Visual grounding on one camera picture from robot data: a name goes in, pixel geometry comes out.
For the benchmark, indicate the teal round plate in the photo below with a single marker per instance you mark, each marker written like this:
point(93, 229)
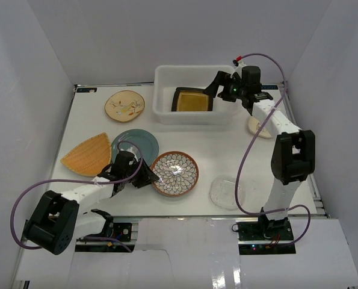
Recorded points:
point(137, 141)

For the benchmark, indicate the cream panda dish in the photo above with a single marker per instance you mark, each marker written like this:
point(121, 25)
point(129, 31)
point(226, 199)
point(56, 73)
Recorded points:
point(254, 126)

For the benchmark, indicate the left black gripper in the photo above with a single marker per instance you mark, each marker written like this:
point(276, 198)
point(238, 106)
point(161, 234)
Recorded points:
point(139, 176)

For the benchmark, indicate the black yellow square plate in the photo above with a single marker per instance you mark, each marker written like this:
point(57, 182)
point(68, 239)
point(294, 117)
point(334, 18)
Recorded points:
point(190, 100)

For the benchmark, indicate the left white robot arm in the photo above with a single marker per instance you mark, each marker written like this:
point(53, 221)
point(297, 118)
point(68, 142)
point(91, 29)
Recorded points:
point(60, 217)

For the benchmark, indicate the white plastic bin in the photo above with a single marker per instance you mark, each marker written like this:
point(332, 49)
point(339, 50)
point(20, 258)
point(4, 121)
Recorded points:
point(173, 81)

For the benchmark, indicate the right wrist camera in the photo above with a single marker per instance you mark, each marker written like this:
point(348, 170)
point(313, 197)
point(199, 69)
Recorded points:
point(239, 63)

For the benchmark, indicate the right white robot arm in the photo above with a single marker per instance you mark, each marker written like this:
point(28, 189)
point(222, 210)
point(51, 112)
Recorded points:
point(293, 158)

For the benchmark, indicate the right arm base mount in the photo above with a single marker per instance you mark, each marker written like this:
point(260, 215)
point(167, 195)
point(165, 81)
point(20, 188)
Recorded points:
point(252, 240)

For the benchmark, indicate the clear glass plate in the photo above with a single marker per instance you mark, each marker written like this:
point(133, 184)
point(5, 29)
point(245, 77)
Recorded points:
point(222, 192)

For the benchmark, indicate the floral round bowl plate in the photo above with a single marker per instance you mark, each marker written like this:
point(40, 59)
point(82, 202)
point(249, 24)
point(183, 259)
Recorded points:
point(177, 173)

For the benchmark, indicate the orange woven fan plate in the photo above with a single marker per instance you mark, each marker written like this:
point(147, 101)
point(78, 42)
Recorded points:
point(89, 157)

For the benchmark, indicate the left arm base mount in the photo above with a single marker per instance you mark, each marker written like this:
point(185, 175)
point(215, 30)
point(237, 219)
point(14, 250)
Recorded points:
point(118, 238)

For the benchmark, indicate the beige bird painted plate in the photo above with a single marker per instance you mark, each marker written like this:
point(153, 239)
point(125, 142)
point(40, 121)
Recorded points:
point(124, 106)

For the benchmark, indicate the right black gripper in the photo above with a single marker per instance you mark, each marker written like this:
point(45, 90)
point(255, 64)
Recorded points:
point(225, 80)

